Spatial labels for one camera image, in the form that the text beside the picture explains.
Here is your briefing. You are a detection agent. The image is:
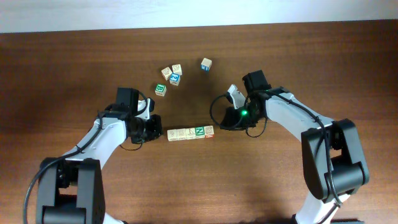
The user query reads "green B wooden block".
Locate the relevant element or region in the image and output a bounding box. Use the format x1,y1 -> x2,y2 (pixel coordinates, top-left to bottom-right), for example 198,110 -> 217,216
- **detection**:
155,84 -> 167,96

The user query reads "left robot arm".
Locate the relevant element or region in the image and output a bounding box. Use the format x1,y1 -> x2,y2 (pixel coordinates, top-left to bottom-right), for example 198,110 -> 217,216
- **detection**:
31,88 -> 163,224

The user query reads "red-sided block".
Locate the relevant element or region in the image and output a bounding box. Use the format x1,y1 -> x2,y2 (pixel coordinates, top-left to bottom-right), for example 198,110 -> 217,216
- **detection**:
204,126 -> 215,138
176,128 -> 187,141

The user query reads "plain block top left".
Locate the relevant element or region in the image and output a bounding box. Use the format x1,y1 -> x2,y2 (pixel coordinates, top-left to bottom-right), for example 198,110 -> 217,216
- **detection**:
161,67 -> 173,80

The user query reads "green N wooden block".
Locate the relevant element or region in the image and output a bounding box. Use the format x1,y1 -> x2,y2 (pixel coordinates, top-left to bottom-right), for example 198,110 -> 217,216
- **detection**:
195,126 -> 205,139

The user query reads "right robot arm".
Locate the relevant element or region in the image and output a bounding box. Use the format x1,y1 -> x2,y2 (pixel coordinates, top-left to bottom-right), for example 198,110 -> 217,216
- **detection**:
219,70 -> 370,223

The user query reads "blue 2 wooden block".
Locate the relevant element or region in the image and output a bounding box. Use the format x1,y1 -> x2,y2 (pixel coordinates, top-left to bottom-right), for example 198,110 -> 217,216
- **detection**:
169,73 -> 181,86

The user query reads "blue-sided block far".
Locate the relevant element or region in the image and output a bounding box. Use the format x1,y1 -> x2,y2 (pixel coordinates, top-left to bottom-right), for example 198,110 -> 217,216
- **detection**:
200,58 -> 212,72

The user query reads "plain wooden block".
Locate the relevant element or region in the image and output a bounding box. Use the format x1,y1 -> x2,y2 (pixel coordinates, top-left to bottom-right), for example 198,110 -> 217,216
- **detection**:
167,129 -> 178,141
185,128 -> 196,140

